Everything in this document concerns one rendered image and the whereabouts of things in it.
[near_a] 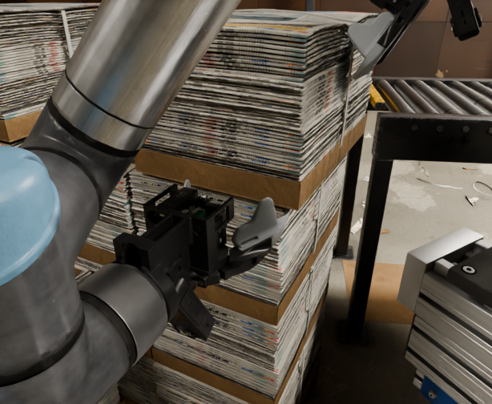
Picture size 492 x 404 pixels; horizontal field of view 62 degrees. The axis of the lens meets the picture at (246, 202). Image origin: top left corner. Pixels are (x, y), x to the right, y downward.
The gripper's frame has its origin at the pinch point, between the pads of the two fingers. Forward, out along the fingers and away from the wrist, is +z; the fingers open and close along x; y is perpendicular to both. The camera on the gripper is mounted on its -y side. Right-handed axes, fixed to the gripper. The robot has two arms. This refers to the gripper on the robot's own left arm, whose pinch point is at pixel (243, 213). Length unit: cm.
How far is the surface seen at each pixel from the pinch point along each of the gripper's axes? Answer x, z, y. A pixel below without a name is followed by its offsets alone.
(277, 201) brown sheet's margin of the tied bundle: -2.0, 6.6, -1.0
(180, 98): 13.1, 6.9, 11.4
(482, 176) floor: -49, 246, -86
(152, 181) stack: 20.8, 7.9, -3.3
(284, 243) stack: -1.9, 10.6, -10.4
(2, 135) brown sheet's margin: 56, 7, 0
